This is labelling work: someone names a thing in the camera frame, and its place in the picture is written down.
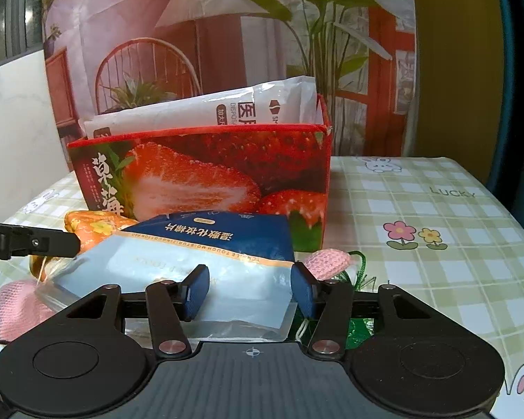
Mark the printed room backdrop cloth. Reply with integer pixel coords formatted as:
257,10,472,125
41,0,416,156

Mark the red strawberry cardboard box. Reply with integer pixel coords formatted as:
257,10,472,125
68,97,331,252

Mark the orange floral soft pouch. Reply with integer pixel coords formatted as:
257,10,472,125
29,209,137,280

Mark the blue cotton pad package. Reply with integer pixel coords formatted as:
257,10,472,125
37,211,294,343

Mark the olive yellow curtain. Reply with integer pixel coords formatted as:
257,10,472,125
414,0,504,183

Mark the pink knitted strawberry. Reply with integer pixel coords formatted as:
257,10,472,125
304,249,377,291

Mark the green checkered tablecloth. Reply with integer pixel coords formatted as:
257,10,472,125
0,154,524,419

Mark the white surgical mask package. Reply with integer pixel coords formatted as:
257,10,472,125
83,76,323,138

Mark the pink knitted item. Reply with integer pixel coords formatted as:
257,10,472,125
0,279,54,341

